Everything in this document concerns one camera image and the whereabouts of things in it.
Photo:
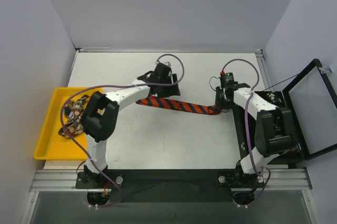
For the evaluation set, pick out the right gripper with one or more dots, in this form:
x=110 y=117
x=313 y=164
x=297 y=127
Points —
x=219 y=100

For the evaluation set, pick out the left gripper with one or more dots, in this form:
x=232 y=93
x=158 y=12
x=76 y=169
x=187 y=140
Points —
x=167 y=90

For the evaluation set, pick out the orange navy striped tie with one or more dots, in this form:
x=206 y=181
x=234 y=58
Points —
x=169 y=104

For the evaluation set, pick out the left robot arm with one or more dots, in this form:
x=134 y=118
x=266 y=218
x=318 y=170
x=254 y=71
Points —
x=100 y=115

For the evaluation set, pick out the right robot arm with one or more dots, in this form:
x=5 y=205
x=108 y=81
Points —
x=250 y=167

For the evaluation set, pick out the black framed glass box lid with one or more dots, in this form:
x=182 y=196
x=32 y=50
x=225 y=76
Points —
x=312 y=98

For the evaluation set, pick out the black tie storage box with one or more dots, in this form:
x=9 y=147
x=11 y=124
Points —
x=274 y=132

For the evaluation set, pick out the brown floral tie in tray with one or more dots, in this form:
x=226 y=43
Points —
x=73 y=111

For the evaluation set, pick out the yellow plastic tray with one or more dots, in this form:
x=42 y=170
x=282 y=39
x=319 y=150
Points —
x=52 y=146

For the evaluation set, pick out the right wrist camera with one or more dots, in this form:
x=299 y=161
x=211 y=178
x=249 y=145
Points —
x=227 y=79

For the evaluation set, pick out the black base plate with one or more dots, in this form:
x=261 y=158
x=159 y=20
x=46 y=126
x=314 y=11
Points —
x=169 y=186

